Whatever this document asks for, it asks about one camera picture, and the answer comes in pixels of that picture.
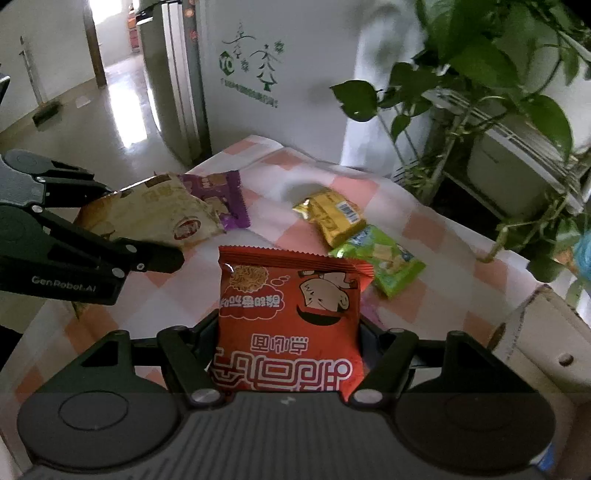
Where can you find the white refrigerator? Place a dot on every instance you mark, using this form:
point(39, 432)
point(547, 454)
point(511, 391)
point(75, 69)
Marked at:
point(314, 69)

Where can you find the blue tape roll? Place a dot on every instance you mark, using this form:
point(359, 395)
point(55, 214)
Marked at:
point(584, 254)

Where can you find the white plant pot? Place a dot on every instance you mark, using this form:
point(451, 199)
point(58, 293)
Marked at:
point(549, 69)

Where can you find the broom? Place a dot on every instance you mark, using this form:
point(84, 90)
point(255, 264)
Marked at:
point(46, 113)

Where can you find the cream bread packet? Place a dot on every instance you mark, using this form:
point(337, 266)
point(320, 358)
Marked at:
point(152, 212)

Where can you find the white metal plant stand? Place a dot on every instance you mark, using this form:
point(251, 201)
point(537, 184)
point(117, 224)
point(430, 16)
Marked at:
point(521, 138)

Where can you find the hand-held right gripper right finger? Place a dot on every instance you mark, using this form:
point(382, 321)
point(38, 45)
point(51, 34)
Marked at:
point(392, 355)

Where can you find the brown cardboard box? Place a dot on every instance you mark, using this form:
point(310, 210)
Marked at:
point(545, 369)

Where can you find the green trailing pothos plant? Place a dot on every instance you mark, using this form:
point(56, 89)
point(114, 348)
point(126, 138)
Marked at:
point(485, 60)

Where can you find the green snack packet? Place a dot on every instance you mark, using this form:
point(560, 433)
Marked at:
point(388, 263)

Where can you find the red noodle snack packet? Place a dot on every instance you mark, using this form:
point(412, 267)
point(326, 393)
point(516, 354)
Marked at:
point(286, 323)

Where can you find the pink checked tablecloth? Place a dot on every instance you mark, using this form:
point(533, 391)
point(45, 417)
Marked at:
point(286, 175)

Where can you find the purple snack packet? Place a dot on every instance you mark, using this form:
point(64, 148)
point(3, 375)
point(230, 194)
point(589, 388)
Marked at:
point(221, 194)

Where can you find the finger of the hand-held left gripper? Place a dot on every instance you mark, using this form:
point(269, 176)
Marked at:
point(69, 189)
point(147, 258)

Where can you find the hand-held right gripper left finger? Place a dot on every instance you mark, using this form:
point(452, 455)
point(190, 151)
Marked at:
point(201, 337)

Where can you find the grey refrigerator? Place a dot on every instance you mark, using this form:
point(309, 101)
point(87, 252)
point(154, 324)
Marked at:
point(171, 92)

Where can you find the small yellow snack packet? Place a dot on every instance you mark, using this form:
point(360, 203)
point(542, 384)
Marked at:
point(328, 217)

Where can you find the brown door frame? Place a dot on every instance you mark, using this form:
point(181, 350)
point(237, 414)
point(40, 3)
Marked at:
point(94, 46)

